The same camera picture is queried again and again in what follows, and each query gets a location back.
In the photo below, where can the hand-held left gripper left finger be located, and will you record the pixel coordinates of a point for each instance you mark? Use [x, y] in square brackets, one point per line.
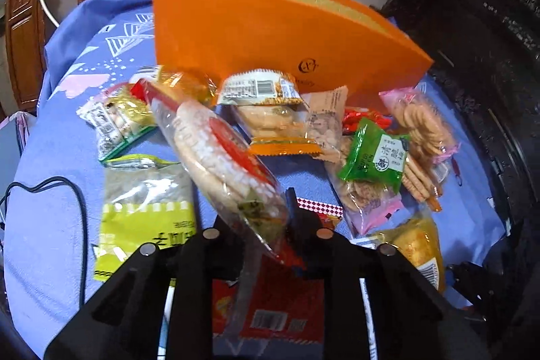
[202, 254]

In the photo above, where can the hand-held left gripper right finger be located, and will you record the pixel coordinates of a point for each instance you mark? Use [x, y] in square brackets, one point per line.
[312, 250]

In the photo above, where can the clear rice cracker packet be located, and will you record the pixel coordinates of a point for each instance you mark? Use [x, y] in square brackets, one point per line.
[206, 149]

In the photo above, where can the orange cardboard box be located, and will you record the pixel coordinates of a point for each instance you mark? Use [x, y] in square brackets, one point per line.
[253, 35]

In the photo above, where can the red checkered packet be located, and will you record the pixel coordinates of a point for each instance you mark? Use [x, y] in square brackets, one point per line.
[320, 207]

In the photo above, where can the large red barcode packet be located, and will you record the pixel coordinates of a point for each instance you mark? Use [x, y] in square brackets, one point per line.
[287, 301]

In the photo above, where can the pink clear cracker packet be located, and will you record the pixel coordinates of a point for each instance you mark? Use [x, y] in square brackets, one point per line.
[363, 204]

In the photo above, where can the yellow-green snack bag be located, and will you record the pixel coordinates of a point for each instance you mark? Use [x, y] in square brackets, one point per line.
[143, 208]

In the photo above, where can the yellow cake packet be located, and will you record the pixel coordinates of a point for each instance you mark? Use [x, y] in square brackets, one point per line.
[417, 246]

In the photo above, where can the green snack packet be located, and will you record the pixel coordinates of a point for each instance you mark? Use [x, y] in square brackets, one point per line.
[375, 157]

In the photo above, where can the clear orange-edged biscuit packet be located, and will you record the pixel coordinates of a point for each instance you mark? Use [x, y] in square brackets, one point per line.
[274, 128]

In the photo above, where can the beige snack packet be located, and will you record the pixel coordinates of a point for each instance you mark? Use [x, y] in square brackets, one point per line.
[327, 119]

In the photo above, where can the red snack packet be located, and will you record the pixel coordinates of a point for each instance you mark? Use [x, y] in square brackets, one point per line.
[363, 118]

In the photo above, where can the green white nut packet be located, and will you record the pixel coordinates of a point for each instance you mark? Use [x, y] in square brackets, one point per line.
[112, 119]

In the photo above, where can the pink round biscuit packet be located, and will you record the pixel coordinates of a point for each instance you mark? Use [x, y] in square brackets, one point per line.
[422, 128]

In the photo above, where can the gold foil snack packet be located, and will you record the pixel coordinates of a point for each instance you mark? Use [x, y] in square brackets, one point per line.
[190, 83]

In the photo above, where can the blue printed cloth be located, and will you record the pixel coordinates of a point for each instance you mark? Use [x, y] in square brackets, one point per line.
[50, 157]

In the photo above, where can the grey laptop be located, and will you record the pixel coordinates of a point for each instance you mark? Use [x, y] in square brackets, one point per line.
[8, 157]

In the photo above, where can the dark carved wooden furniture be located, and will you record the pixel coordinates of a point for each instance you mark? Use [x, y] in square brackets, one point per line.
[485, 48]

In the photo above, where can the carved brown wooden chair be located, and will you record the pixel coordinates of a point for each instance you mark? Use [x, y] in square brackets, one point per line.
[25, 27]

